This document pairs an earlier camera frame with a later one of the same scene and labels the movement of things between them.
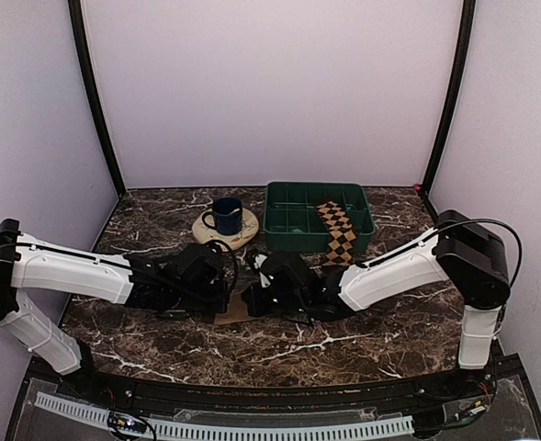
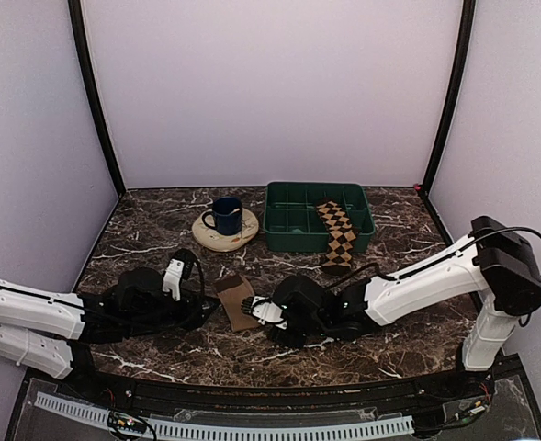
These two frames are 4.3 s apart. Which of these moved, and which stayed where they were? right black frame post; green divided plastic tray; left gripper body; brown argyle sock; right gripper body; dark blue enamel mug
Moved: left gripper body; right gripper body
Stayed: right black frame post; green divided plastic tray; brown argyle sock; dark blue enamel mug
